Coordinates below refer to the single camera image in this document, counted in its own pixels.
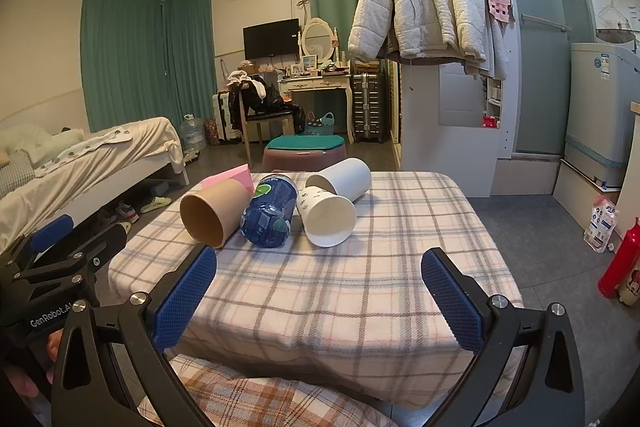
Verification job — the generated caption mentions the white wardrobe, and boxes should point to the white wardrobe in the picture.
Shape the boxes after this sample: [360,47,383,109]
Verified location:
[376,0,522,198]

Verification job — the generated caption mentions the grey sneakers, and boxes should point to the grey sneakers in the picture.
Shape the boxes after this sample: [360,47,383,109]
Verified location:
[97,202,140,234]

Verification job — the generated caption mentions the white printed paper cup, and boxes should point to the white printed paper cup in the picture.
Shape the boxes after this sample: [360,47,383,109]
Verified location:
[295,186,358,249]

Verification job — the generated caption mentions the plain white cup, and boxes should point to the plain white cup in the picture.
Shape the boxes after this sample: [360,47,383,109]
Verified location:
[305,157,373,204]

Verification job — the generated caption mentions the bed with beige blanket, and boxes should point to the bed with beige blanket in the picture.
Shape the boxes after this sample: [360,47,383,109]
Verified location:
[0,117,192,253]

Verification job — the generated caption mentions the dark clothes pile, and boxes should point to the dark clothes pile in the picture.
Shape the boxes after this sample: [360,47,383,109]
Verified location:
[227,74,306,134]

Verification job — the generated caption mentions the plaid tablecloth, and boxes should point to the plaid tablecloth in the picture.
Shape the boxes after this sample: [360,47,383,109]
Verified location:
[107,171,526,409]

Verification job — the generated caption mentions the white washing machine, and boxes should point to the white washing machine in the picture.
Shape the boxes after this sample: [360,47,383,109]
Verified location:
[563,42,640,188]

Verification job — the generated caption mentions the black television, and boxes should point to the black television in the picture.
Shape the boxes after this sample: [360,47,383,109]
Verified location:
[243,18,301,60]

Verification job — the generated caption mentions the green slipper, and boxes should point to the green slipper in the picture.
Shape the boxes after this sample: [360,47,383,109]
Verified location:
[139,196,172,214]

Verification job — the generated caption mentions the red bottle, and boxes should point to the red bottle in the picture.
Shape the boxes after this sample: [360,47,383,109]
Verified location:
[597,217,640,301]

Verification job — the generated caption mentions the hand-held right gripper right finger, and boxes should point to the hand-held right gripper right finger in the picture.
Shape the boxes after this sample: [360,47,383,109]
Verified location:
[420,249,586,427]

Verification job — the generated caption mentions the dark ribbed suitcase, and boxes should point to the dark ribbed suitcase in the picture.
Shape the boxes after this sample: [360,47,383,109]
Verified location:
[352,72,387,144]

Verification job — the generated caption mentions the frosted glass door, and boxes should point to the frosted glass door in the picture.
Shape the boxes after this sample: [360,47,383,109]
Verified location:
[492,0,598,162]

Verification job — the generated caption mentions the purple stool with green cushion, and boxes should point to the purple stool with green cushion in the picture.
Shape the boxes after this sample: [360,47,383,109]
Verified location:
[262,135,349,174]

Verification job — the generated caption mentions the brown paper cup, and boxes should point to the brown paper cup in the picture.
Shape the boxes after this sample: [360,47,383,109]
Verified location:
[179,178,256,250]

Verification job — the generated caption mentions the wooden chair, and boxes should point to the wooden chair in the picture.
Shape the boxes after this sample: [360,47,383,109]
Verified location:
[239,83,297,160]

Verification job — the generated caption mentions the white suitcase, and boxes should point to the white suitcase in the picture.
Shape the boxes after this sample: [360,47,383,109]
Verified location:
[212,92,244,144]

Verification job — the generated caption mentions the blue basket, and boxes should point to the blue basket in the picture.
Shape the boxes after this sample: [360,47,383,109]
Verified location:
[305,111,335,136]

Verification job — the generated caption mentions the wire clothes hanger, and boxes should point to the wire clothes hanger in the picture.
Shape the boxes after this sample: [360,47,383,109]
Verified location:
[597,0,632,31]

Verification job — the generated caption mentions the wide green curtain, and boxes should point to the wide green curtain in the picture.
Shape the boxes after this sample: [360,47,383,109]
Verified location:
[80,0,217,134]

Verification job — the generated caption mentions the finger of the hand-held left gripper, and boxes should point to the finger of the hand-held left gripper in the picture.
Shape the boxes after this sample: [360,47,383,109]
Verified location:
[10,224,129,309]
[0,214,75,279]

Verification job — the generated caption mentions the person's left hand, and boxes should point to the person's left hand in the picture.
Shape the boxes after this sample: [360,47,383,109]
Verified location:
[2,330,66,408]

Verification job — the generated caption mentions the orange plaid cloth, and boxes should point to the orange plaid cloth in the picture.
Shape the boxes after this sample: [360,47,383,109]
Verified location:
[137,352,401,427]

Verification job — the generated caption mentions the oval white mirror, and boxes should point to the oval white mirror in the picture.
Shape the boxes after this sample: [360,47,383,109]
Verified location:
[300,17,335,64]

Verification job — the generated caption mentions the white printed bag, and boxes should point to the white printed bag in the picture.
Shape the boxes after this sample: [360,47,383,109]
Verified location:
[583,194,621,254]

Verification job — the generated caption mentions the pink paper box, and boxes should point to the pink paper box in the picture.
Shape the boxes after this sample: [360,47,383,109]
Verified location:
[201,164,256,198]

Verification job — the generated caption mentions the white dressing table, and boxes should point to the white dressing table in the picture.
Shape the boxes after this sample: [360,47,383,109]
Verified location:
[277,73,356,146]

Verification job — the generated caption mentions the large water jug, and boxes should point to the large water jug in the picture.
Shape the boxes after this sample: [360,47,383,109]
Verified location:
[179,114,206,151]

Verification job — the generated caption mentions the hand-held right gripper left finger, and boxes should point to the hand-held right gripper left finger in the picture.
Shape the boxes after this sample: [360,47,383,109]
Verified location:
[50,244,218,427]

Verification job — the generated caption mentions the grey checkered pillow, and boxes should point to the grey checkered pillow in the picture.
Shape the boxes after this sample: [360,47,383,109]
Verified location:
[0,149,37,198]

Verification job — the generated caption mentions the blue plastic cup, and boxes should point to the blue plastic cup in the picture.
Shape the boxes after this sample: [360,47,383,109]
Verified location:
[240,173,300,249]

